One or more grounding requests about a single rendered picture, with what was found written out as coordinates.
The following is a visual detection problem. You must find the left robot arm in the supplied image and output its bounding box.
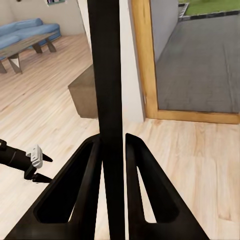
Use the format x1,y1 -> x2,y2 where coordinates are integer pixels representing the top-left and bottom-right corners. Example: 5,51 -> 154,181
0,139 -> 53,184

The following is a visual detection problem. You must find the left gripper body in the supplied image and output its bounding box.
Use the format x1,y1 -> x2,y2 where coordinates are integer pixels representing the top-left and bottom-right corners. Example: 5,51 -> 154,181
7,149 -> 37,180

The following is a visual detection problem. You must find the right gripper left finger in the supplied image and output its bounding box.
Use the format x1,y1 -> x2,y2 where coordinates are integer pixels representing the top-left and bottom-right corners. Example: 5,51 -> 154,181
4,133 -> 103,240

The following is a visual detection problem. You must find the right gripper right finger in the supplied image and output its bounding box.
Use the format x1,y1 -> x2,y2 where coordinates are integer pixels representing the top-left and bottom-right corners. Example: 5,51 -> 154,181
125,133 -> 210,240

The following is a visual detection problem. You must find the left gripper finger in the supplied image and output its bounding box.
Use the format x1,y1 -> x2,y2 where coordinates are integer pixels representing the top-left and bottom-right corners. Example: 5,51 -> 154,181
42,153 -> 52,162
30,172 -> 53,184

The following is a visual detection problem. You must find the poster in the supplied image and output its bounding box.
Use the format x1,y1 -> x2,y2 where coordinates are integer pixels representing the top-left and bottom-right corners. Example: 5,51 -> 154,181
87,0 -> 126,240

